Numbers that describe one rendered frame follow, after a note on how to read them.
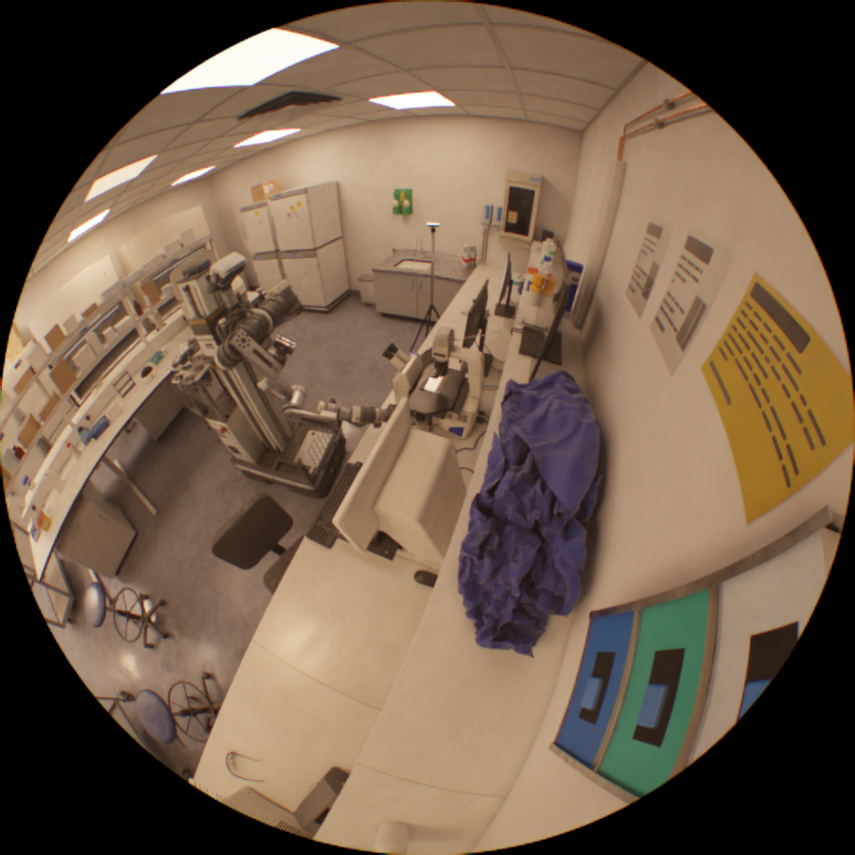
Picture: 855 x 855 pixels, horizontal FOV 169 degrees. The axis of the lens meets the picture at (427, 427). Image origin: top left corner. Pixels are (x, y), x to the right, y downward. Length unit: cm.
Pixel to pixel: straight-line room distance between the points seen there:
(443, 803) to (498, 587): 61
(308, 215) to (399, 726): 423
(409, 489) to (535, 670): 59
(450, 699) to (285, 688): 83
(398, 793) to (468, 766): 18
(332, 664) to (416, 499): 82
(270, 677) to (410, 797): 81
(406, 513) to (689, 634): 67
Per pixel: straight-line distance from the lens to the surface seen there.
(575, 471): 71
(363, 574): 128
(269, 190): 478
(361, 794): 90
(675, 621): 38
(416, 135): 399
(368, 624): 126
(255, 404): 192
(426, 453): 87
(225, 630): 247
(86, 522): 313
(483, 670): 75
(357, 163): 434
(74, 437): 345
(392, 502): 79
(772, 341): 49
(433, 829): 96
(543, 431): 81
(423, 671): 74
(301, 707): 141
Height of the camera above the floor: 199
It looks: 51 degrees down
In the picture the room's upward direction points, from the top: 1 degrees clockwise
